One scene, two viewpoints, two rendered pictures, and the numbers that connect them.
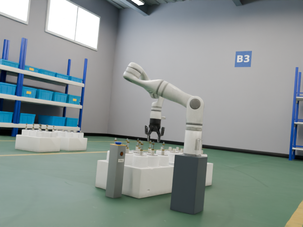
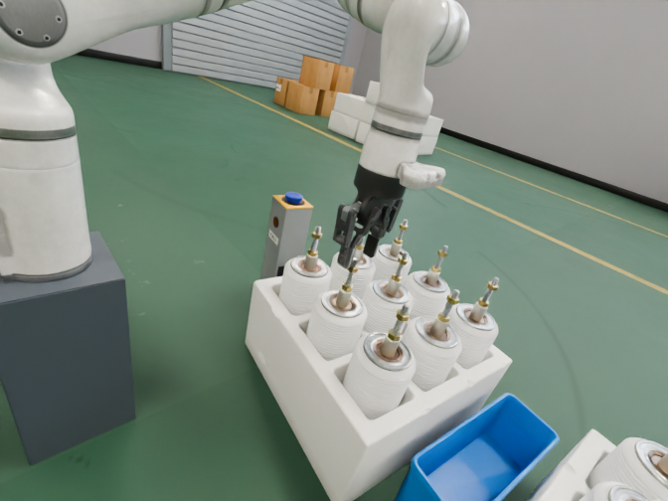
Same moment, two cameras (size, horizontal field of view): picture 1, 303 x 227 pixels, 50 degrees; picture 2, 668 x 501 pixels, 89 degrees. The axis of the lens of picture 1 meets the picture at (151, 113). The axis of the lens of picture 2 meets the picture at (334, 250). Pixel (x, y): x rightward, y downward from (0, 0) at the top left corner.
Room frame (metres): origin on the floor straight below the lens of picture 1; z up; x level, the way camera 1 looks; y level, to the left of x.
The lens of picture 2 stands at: (2.22, -0.51, 0.61)
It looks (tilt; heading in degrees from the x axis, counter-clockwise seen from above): 28 degrees down; 100
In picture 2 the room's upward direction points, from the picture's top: 15 degrees clockwise
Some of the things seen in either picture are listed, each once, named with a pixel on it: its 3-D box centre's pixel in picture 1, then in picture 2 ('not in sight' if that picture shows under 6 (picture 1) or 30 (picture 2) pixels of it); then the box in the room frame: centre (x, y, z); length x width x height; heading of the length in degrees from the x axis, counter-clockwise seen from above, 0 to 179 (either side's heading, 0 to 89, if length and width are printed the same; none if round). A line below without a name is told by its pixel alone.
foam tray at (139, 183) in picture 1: (136, 176); (368, 351); (2.25, 0.06, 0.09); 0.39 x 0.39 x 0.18; 52
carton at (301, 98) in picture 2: not in sight; (301, 98); (0.60, 3.66, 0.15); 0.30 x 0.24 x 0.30; 148
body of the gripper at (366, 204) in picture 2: (154, 124); (376, 195); (2.17, -0.03, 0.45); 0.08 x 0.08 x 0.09
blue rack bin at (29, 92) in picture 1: (20, 92); not in sight; (6.70, 2.72, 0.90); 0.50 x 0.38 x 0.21; 59
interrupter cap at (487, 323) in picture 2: not in sight; (475, 316); (2.41, 0.08, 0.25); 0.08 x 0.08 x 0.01
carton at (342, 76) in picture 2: not in sight; (337, 78); (0.84, 4.11, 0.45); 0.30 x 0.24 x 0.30; 147
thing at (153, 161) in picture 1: (151, 168); (330, 341); (2.17, -0.03, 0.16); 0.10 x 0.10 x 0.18
